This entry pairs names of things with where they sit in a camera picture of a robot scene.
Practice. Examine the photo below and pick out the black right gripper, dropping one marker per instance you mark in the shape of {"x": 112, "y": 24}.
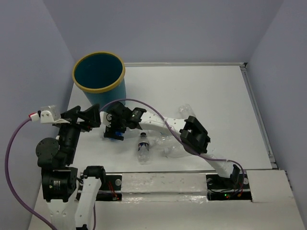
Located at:
{"x": 110, "y": 131}

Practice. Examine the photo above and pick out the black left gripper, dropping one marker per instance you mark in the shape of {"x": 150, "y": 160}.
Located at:
{"x": 92, "y": 115}

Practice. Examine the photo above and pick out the crushed clear plastic bottle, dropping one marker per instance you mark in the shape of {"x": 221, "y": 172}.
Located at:
{"x": 161, "y": 140}

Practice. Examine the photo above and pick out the small bottle black cap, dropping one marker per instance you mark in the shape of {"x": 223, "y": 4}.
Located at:
{"x": 143, "y": 149}

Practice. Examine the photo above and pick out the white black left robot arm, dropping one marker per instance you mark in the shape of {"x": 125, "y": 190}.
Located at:
{"x": 59, "y": 178}

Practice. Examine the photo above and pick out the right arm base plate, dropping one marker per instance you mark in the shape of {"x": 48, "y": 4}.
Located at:
{"x": 222, "y": 189}

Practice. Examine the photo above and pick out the clear bottle white cap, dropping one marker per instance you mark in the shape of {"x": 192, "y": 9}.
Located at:
{"x": 175, "y": 151}

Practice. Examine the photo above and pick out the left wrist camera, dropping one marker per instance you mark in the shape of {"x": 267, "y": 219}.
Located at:
{"x": 46, "y": 115}

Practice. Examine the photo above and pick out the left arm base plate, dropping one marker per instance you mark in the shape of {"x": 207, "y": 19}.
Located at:
{"x": 111, "y": 189}

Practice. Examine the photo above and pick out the clear wide-mouth plastic jar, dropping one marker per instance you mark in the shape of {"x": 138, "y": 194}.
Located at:
{"x": 185, "y": 111}

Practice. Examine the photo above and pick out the teal bin yellow rim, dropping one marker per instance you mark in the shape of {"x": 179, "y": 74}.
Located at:
{"x": 100, "y": 76}

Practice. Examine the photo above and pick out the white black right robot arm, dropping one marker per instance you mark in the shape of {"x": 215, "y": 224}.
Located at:
{"x": 189, "y": 132}

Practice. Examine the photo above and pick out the clear bottle blue label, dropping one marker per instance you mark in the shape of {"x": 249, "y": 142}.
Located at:
{"x": 130, "y": 133}

